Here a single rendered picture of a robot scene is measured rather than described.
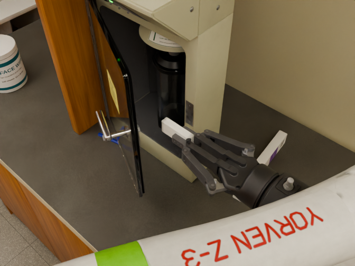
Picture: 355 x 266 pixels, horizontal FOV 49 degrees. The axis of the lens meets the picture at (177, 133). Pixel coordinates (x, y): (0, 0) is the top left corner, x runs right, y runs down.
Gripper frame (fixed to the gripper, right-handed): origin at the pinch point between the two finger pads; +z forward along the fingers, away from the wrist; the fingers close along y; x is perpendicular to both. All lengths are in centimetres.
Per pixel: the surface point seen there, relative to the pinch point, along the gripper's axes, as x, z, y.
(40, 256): 128, 72, 19
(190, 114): 7.4, 6.0, -11.3
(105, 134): 6.9, 15.2, 5.7
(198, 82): -2.0, 5.0, -12.3
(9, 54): 20, 74, -3
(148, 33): -6.2, 20.6, -13.5
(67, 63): 7.8, 41.9, -4.6
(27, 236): 128, 86, 17
